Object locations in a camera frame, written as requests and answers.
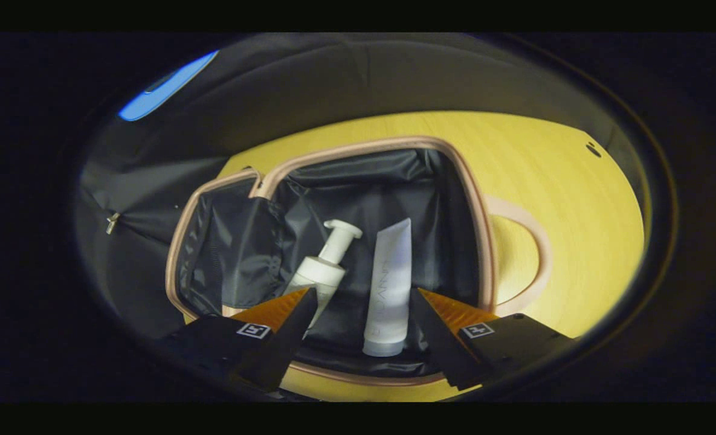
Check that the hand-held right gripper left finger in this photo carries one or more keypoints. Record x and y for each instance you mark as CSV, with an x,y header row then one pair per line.
x,y
288,338

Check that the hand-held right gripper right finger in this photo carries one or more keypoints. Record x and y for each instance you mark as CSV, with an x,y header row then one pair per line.
x,y
436,338

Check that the white squeeze tube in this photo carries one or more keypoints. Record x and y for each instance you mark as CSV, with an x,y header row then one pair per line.
x,y
388,290

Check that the white pump bottle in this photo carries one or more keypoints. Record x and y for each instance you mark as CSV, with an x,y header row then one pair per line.
x,y
327,266

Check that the pink suitcase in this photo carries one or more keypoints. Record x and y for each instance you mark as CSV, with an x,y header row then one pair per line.
x,y
364,181

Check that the metal cloth clip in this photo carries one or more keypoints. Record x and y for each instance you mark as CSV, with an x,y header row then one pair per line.
x,y
113,222

